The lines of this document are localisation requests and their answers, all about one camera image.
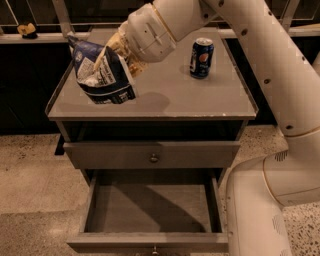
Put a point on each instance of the round metal drawer knob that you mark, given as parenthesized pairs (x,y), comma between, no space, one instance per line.
(153,158)

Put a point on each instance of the blue chip bag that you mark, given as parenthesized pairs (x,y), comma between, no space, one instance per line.
(101,73)

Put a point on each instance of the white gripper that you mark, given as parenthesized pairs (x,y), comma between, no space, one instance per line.
(149,36)

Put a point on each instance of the yellow and black object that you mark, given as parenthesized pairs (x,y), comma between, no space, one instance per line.
(27,31)

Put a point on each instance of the grey top drawer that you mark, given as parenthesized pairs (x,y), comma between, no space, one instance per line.
(135,155)

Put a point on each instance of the blue pepsi can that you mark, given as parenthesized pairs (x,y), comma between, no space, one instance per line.
(201,57)

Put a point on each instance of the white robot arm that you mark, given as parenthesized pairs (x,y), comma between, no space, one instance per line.
(257,190)

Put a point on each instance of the middle drawer metal knob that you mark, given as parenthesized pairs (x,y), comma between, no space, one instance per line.
(155,252)

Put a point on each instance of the grey open middle drawer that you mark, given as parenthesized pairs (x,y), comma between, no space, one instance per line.
(124,217)

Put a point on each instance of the grey wooden drawer cabinet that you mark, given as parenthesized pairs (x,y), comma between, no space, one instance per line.
(171,105)

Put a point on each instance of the metal window railing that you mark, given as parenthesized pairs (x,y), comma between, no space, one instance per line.
(83,14)

